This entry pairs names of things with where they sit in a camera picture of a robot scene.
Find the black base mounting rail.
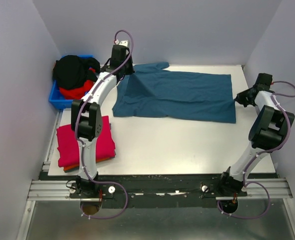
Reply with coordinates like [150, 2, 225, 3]
[66, 174, 247, 209]

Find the folded magenta t shirt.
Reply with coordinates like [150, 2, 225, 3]
[56, 115, 116, 168]

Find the black crumpled garment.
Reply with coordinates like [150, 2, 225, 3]
[52, 55, 101, 90]

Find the teal blue t shirt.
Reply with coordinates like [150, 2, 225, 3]
[112, 62, 236, 124]

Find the red crumpled garment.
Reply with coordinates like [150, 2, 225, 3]
[57, 67, 97, 100]

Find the aluminium frame rail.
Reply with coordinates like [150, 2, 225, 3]
[26, 178, 78, 201]

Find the folded orange t shirt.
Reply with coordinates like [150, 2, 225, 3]
[63, 156, 114, 173]

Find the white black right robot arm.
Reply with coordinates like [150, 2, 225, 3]
[217, 73, 295, 197]

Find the blue plastic bin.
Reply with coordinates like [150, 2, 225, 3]
[48, 55, 94, 110]

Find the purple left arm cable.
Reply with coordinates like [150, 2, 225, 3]
[74, 30, 135, 221]

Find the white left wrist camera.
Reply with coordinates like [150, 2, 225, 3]
[118, 40, 130, 48]

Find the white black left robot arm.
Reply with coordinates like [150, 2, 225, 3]
[71, 40, 135, 198]

